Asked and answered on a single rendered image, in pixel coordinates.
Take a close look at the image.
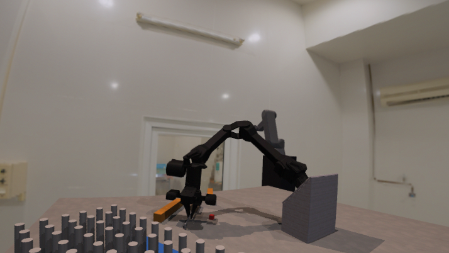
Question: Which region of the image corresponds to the blue flat strip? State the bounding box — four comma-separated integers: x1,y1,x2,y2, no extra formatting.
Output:
146,237,178,253

